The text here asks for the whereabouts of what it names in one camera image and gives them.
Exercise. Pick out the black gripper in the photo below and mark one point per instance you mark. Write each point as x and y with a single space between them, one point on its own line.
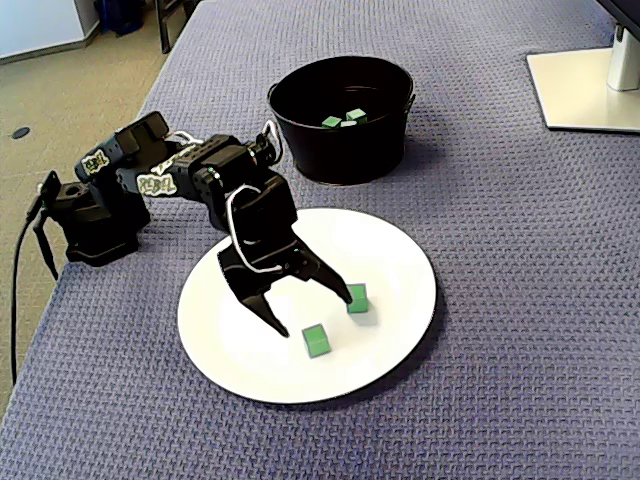
261 272

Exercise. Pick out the black robot arm with stickers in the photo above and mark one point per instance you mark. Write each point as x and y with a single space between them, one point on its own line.
95 215

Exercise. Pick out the white round plate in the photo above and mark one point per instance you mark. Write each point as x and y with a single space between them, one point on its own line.
390 260

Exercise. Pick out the black metal bucket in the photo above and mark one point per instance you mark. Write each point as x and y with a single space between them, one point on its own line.
345 155

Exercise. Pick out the blue woven table cloth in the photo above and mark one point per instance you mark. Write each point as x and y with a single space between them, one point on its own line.
500 300

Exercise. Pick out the black round floor cover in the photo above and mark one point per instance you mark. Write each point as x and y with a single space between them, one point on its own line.
20 133

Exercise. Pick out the blue bin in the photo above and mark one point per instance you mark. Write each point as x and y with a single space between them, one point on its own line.
120 15

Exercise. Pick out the white monitor stand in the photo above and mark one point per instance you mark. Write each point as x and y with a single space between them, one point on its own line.
570 85

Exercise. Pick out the dark chair frame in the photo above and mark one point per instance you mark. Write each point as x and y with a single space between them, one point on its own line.
167 25

